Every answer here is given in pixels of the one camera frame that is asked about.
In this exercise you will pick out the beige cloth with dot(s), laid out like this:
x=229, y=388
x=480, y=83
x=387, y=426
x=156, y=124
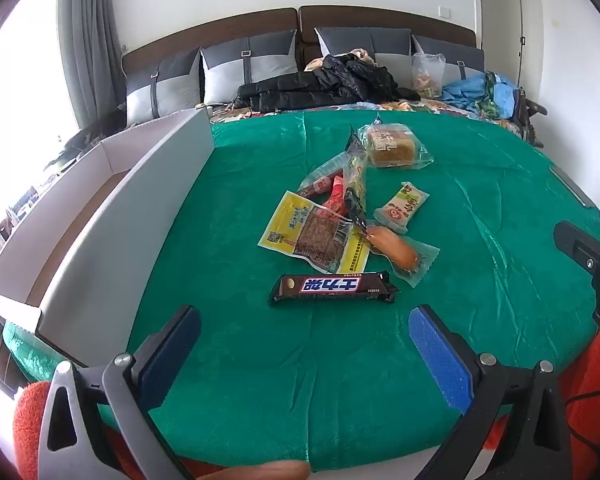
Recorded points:
x=320, y=62

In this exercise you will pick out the brown chocolate bar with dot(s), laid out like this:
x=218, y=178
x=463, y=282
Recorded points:
x=330, y=287

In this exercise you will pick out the dark green folded cloth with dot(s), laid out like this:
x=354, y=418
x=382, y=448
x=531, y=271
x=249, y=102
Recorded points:
x=100, y=130

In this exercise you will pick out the blue cloth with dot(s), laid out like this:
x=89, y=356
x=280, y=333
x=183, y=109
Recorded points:
x=470, y=92

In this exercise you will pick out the clear packet with dark sausage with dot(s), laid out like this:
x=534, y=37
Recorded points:
x=320, y=182

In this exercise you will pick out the person's orange fuzzy clothing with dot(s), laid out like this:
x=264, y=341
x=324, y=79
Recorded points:
x=595, y=360

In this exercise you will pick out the white cardboard box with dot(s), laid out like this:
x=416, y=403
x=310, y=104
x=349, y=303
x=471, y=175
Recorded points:
x=80, y=260

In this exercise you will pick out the window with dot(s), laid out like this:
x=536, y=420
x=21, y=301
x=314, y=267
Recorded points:
x=25, y=85

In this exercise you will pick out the yellow dried tofu packet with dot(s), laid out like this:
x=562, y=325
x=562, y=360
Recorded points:
x=285, y=225

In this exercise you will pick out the grey two-tone pillow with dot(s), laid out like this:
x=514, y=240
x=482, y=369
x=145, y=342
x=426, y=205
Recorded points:
x=250, y=65
x=165, y=85
x=460, y=57
x=380, y=45

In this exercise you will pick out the long yellow black snack packet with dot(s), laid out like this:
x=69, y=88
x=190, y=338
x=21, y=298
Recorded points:
x=355, y=180

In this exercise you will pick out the clear plastic bag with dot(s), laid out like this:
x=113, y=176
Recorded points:
x=427, y=75

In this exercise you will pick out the white door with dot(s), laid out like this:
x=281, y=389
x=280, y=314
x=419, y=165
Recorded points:
x=500, y=35

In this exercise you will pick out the red snack packet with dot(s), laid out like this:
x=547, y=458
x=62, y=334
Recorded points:
x=336, y=195

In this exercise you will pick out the bread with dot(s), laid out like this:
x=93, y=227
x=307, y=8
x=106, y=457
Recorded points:
x=390, y=147

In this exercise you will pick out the sausage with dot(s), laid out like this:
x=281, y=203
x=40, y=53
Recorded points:
x=395, y=250

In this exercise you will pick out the grey curtain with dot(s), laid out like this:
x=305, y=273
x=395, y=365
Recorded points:
x=90, y=35

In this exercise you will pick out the black jacket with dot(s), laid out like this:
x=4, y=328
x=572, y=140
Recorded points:
x=330, y=85

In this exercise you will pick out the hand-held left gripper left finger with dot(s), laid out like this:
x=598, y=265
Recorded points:
x=172, y=355

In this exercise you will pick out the person's left hand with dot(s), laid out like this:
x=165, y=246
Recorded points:
x=260, y=471

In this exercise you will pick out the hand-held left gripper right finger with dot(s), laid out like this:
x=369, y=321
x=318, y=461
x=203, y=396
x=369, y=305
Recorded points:
x=437, y=355

